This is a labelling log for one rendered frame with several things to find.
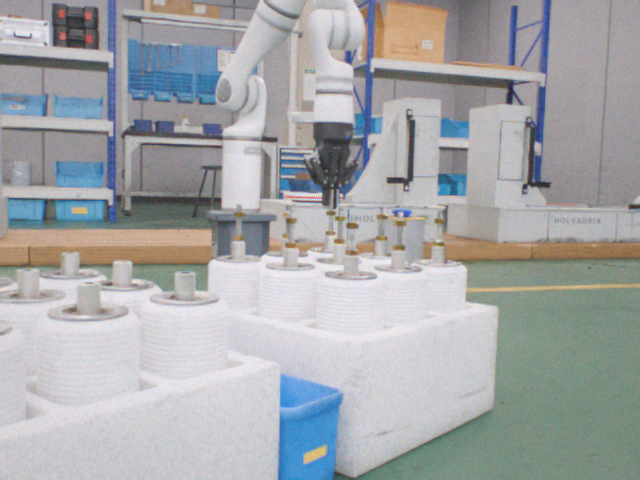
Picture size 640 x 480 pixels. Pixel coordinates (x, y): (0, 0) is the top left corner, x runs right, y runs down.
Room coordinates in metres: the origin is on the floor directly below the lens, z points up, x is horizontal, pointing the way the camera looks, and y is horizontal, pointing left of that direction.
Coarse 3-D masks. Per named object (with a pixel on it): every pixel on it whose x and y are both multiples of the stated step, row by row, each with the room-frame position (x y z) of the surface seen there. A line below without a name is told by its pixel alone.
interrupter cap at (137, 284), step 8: (104, 280) 0.85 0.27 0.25; (112, 280) 0.86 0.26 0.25; (136, 280) 0.86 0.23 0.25; (144, 280) 0.86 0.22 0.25; (104, 288) 0.79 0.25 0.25; (112, 288) 0.79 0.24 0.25; (120, 288) 0.80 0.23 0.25; (128, 288) 0.80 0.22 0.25; (136, 288) 0.80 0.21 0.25; (144, 288) 0.81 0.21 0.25
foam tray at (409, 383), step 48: (240, 336) 1.01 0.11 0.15; (288, 336) 0.95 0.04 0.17; (336, 336) 0.90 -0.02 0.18; (384, 336) 0.91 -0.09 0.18; (432, 336) 1.00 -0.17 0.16; (480, 336) 1.12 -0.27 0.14; (336, 384) 0.89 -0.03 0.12; (384, 384) 0.91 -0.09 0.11; (432, 384) 1.01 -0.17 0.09; (480, 384) 1.12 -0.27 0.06; (384, 432) 0.92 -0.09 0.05; (432, 432) 1.01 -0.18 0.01
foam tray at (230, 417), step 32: (32, 384) 0.67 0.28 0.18; (160, 384) 0.67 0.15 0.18; (192, 384) 0.68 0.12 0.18; (224, 384) 0.70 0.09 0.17; (256, 384) 0.73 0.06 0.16; (32, 416) 0.60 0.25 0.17; (64, 416) 0.57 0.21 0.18; (96, 416) 0.58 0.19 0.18; (128, 416) 0.61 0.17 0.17; (160, 416) 0.64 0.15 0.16; (192, 416) 0.67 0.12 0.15; (224, 416) 0.70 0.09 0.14; (256, 416) 0.74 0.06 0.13; (0, 448) 0.52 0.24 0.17; (32, 448) 0.54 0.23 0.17; (64, 448) 0.56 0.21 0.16; (96, 448) 0.58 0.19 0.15; (128, 448) 0.61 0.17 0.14; (160, 448) 0.64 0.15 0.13; (192, 448) 0.67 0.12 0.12; (224, 448) 0.70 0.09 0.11; (256, 448) 0.74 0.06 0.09
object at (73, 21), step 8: (56, 8) 5.40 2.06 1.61; (64, 8) 5.42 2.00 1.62; (72, 8) 5.49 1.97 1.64; (80, 8) 5.51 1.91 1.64; (88, 8) 5.47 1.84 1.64; (96, 8) 5.50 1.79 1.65; (56, 16) 5.40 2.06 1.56; (64, 16) 5.41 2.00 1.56; (72, 16) 5.42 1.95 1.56; (80, 16) 5.43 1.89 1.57; (88, 16) 5.46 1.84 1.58; (96, 16) 5.50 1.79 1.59; (56, 24) 5.40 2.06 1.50; (64, 24) 5.42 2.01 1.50; (72, 24) 5.49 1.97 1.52; (80, 24) 5.51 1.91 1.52; (88, 24) 5.47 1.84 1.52; (96, 24) 5.50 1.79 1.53
